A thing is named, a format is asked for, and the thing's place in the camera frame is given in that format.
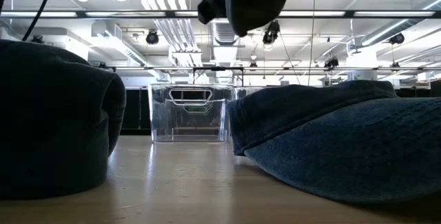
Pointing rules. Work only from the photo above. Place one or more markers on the dark grey cap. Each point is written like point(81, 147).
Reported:
point(255, 3)

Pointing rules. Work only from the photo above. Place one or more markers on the black cap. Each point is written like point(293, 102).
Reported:
point(51, 120)

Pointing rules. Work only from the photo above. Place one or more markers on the blue denim cap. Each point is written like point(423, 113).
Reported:
point(344, 148)

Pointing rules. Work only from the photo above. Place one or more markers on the black ceiling spotlight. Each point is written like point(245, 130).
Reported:
point(331, 62)
point(271, 32)
point(37, 39)
point(152, 37)
point(397, 38)

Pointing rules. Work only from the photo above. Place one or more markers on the black overhead crossbar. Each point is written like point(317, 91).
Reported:
point(138, 14)

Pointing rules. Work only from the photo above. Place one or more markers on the clear plastic bin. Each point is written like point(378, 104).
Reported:
point(248, 92)
point(189, 124)

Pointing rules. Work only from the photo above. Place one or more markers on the white round pillar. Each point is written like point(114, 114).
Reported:
point(361, 75)

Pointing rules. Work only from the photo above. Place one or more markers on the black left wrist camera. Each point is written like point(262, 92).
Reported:
point(207, 10)

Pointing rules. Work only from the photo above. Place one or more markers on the silver ribbed ventilation duct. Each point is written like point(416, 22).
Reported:
point(224, 32)

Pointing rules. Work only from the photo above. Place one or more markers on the thin black background rail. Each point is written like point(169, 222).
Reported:
point(293, 68)

